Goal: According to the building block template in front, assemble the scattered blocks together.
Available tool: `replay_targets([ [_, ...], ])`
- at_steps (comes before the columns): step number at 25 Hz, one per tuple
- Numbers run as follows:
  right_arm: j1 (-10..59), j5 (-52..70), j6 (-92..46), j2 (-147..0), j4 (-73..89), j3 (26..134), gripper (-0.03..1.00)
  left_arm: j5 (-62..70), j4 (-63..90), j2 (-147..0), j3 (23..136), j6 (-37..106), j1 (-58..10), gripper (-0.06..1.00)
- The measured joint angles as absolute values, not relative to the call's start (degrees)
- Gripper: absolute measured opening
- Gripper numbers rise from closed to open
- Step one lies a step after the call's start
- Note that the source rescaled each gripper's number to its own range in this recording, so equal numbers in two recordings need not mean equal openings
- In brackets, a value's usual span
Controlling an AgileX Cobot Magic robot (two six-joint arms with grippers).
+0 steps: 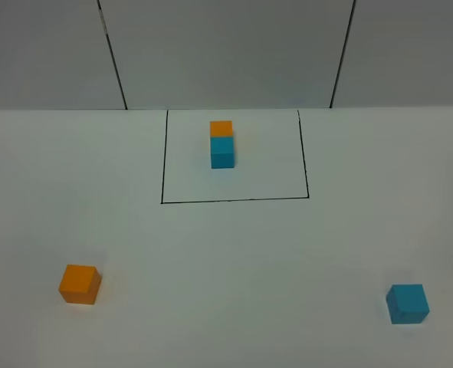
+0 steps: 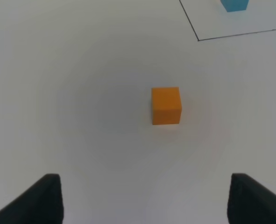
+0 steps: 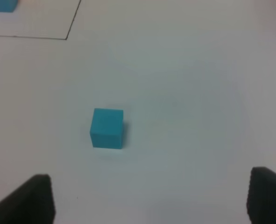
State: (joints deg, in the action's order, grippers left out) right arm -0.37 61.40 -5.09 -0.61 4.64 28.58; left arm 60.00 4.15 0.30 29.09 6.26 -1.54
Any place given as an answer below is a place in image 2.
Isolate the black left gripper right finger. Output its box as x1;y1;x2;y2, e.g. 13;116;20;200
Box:
227;173;276;224

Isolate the orange cube block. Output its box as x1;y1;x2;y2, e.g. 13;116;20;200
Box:
151;87;182;125

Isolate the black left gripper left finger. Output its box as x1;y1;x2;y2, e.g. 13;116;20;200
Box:
0;174;64;224

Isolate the blue template cube block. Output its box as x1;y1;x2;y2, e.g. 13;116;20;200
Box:
220;0;249;12

